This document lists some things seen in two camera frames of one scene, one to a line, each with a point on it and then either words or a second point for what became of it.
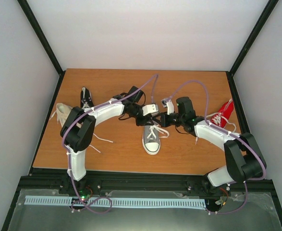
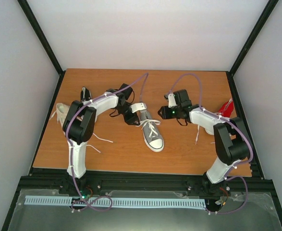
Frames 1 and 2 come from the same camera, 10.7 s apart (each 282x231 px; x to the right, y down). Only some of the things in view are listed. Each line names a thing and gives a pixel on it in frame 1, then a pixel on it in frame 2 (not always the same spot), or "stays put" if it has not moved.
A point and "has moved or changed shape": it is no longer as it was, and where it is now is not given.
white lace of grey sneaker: [157, 126] has moved or changed shape
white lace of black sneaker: [84, 100] stays put
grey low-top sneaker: [151, 141] has moved or changed shape
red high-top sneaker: [221, 118] stays put
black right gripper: [164, 122] -> [165, 114]
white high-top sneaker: [63, 111] stays put
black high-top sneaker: [86, 100] stays put
